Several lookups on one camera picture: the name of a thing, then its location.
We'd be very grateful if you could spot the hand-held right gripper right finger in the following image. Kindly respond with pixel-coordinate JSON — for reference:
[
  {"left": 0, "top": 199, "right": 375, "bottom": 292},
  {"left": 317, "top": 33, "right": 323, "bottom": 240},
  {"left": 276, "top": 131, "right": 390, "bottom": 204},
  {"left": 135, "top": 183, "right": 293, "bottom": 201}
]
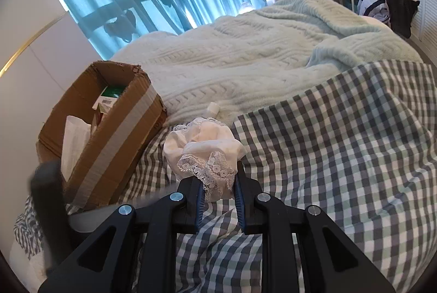
[{"left": 234, "top": 165, "right": 397, "bottom": 293}]

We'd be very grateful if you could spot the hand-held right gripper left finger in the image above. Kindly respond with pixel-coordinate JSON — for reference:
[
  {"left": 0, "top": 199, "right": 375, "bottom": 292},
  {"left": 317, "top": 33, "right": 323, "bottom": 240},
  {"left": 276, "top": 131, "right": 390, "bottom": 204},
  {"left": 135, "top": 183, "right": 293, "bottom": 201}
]
[{"left": 37, "top": 177, "right": 205, "bottom": 293}]

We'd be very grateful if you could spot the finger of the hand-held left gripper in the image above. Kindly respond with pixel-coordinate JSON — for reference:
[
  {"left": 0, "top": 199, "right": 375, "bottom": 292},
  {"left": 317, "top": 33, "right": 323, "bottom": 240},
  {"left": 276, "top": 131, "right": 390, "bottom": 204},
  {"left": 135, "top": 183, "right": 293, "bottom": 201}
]
[{"left": 31, "top": 160, "right": 72, "bottom": 276}]

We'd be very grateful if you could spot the white navy tissue pack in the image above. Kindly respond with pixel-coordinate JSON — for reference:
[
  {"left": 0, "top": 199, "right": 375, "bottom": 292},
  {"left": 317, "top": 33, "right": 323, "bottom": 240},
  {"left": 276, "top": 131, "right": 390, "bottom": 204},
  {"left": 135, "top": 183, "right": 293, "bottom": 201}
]
[{"left": 61, "top": 116, "right": 93, "bottom": 179}]

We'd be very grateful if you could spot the white lace cloth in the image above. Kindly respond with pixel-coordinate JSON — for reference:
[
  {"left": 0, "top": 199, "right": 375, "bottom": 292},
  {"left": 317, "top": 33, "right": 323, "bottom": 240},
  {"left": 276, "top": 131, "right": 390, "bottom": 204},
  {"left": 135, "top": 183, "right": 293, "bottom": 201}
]
[{"left": 163, "top": 117, "right": 247, "bottom": 202}]

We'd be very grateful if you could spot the brown cardboard box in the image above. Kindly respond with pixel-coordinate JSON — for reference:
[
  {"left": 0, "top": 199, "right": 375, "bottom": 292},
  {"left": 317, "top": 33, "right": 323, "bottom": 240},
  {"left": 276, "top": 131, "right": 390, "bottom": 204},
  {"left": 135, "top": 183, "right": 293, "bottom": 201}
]
[{"left": 37, "top": 61, "right": 168, "bottom": 210}]

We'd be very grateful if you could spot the tan printed box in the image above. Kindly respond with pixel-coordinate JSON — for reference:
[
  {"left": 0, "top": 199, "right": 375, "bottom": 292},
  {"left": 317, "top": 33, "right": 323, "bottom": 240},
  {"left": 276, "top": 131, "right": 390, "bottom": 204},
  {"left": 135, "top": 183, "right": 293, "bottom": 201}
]
[{"left": 90, "top": 105, "right": 111, "bottom": 136}]

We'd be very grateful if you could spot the green medicine box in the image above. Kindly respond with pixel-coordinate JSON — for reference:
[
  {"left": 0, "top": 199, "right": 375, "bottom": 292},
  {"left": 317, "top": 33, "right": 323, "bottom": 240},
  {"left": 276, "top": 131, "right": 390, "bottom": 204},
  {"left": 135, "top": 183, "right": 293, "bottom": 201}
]
[{"left": 92, "top": 85, "right": 128, "bottom": 111}]

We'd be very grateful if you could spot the grey striped cloth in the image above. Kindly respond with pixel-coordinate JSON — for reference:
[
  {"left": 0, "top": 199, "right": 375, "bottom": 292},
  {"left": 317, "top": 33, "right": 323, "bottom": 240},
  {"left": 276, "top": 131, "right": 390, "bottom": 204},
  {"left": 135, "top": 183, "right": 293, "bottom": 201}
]
[{"left": 14, "top": 197, "right": 45, "bottom": 259}]

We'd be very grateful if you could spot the grey checked bedsheet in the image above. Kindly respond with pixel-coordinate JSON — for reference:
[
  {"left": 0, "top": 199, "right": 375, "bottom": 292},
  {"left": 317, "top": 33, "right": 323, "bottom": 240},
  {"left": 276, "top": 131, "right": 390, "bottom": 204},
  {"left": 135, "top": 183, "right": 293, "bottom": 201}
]
[{"left": 65, "top": 61, "right": 437, "bottom": 293}]

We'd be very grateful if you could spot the white squeeze tube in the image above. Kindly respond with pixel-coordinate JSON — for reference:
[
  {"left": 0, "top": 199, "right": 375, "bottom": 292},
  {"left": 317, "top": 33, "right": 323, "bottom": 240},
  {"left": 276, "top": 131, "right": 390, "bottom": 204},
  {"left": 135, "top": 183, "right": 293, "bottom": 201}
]
[{"left": 204, "top": 102, "right": 220, "bottom": 119}]

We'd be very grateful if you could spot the mint knitted blanket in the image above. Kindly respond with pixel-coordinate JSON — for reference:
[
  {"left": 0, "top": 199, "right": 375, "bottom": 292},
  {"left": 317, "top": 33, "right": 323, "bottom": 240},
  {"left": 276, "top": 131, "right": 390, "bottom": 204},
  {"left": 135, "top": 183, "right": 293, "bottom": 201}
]
[{"left": 111, "top": 0, "right": 424, "bottom": 135}]

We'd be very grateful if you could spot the black jacket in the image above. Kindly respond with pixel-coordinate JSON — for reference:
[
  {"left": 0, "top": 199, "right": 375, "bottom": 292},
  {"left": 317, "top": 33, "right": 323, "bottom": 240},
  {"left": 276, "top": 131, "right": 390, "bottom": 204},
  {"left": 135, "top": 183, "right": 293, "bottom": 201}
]
[{"left": 380, "top": 0, "right": 420, "bottom": 39}]

